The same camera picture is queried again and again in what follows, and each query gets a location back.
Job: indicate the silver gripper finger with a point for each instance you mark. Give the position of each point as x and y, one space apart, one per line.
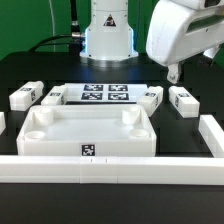
211 53

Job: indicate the white desk top tray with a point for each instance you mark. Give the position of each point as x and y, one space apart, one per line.
122 130

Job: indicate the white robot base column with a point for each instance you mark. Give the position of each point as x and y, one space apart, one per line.
109 39

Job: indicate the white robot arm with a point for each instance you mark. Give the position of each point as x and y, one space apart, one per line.
180 29

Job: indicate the white right fence bar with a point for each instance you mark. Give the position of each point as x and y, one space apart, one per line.
212 134

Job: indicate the white fence bar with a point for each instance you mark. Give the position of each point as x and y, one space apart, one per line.
112 170
212 134

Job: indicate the white block at left edge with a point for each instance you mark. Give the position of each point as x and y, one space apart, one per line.
2 122

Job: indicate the white front fence bar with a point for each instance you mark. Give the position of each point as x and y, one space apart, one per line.
112 170

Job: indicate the white marker base plate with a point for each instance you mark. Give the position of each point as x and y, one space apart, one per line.
81 92

